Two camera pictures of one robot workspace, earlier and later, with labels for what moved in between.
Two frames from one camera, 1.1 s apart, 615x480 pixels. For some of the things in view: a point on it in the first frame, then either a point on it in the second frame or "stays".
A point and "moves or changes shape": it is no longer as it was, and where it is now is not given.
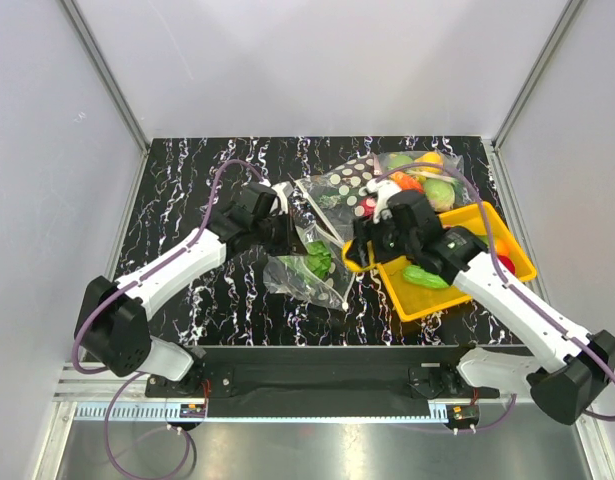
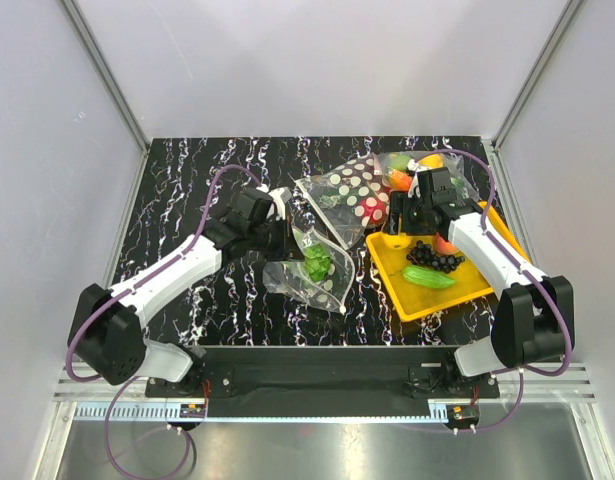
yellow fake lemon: (353, 266) moves or changes shape
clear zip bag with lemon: (321, 275) stays
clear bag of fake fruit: (441, 176) stays
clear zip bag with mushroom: (339, 196) stays
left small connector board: (192, 411) stays
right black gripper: (363, 231) -> (399, 202)
